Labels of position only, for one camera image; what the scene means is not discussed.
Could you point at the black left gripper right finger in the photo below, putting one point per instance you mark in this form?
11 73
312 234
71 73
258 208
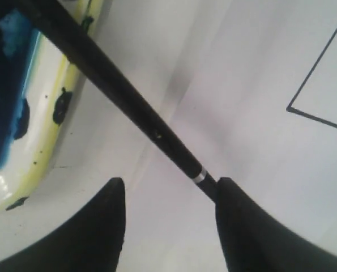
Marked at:
252 240

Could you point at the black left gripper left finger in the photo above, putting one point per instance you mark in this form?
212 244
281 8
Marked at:
91 240

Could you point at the white paper with black square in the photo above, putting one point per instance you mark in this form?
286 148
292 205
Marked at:
251 88

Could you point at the black paintbrush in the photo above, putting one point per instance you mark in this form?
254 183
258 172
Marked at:
53 20

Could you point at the white tray with blue paint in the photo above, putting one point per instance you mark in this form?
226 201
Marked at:
37 84

